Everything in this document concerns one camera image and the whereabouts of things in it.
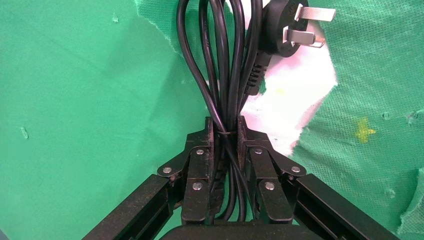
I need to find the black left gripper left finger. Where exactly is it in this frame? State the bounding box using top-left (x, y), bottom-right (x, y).
top-left (82, 116), bottom-right (216, 240)

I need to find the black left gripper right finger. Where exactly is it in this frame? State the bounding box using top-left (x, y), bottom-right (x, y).
top-left (236, 115), bottom-right (400, 240)

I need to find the black power cable with plug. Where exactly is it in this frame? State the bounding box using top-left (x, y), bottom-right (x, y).
top-left (176, 0), bottom-right (337, 223)

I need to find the green table cloth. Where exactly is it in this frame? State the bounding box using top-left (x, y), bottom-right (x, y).
top-left (0, 0), bottom-right (424, 240)

